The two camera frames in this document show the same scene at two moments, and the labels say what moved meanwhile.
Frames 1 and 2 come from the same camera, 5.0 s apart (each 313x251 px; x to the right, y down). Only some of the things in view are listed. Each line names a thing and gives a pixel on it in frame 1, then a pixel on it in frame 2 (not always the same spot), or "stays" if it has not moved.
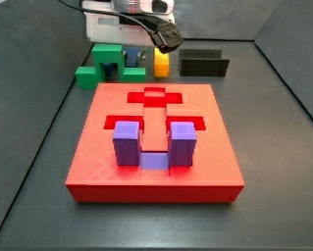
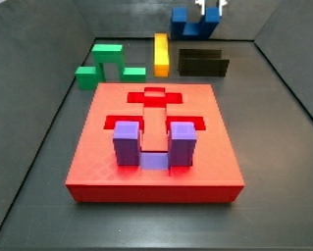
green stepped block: x=108 y=54 stays
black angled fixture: x=203 y=63 stays
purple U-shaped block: x=181 y=148 stays
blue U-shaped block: x=132 y=58 -> x=193 y=30
